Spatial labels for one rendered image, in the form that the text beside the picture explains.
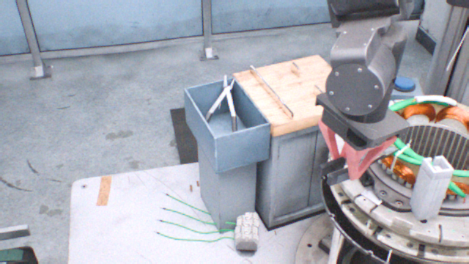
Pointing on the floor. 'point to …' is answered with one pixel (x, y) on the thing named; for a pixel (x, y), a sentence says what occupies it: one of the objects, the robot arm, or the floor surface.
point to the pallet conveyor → (24, 256)
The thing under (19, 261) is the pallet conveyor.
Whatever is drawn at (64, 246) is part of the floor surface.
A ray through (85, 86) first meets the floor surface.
